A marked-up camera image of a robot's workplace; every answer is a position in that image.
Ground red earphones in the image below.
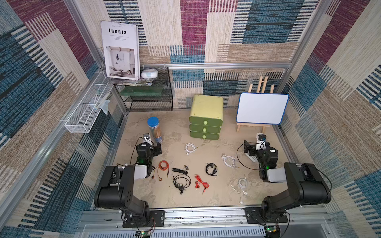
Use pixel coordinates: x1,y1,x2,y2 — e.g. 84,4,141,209
194,175,209,194
151,160,169,181

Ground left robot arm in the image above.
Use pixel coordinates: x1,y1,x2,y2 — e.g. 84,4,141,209
94,142,165,229

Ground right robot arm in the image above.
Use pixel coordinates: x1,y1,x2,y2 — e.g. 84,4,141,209
242,140,333,226

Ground white earphones centre right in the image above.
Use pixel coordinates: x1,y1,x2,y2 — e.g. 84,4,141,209
221,154,238,168

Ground black earphones round coil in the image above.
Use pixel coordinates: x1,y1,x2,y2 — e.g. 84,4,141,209
205,163,218,176

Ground white earphones near cabinet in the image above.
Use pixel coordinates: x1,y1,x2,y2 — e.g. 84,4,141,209
185,143,198,156

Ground black earphones large loop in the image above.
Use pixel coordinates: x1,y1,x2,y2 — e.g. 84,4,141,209
173,175,191,194

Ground green three-drawer cabinet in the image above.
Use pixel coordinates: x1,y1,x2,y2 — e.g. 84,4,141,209
189,95,223,140

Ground white calculator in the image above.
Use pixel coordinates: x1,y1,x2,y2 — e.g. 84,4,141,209
245,153,258,163

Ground blue-lid pencil canister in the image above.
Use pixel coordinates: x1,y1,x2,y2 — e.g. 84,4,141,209
147,117,163,143

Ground small whiteboard on easel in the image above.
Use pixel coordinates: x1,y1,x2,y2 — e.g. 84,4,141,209
236,76,289,132

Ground green sheet on shelf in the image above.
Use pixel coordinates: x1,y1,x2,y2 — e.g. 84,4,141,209
119,86,163,96

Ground white oval case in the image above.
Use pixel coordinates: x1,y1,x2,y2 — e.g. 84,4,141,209
141,69,159,79

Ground Inedia magazine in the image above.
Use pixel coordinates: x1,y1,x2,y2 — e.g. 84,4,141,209
100,21,140,80

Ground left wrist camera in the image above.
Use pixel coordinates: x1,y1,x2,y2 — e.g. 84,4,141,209
143,133,151,143

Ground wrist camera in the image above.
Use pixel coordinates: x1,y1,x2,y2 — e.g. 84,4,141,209
143,133,151,143
257,133,267,146

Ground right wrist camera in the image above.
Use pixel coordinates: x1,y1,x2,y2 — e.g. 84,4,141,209
257,133,267,146

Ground black wire shelf rack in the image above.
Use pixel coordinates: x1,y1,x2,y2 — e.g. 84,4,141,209
111,66,173,113

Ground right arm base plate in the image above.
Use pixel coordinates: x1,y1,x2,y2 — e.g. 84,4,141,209
244,207,289,226

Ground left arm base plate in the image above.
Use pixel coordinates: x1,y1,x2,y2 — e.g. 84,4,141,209
121,210,165,228

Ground white wire basket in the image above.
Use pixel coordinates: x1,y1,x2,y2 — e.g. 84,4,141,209
64,84,112,133

